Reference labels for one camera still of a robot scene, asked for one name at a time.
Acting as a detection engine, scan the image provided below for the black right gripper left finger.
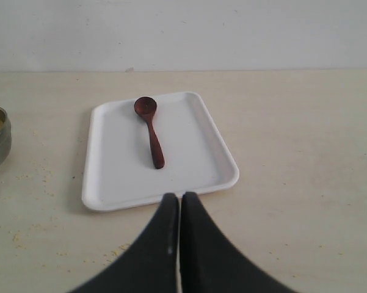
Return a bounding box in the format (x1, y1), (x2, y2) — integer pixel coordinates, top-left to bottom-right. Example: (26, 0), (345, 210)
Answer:
(72, 193), (180, 292)

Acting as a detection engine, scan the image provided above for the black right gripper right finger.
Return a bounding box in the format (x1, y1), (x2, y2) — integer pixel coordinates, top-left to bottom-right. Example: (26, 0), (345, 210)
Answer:
(180, 192), (293, 292)

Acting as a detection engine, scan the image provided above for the dark wooden spoon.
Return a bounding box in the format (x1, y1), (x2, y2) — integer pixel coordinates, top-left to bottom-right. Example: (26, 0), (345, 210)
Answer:
(134, 96), (165, 169)

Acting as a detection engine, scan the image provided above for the white rectangular plastic tray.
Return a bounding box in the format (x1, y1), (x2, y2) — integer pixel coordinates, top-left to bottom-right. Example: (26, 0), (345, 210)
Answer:
(81, 92), (239, 212)

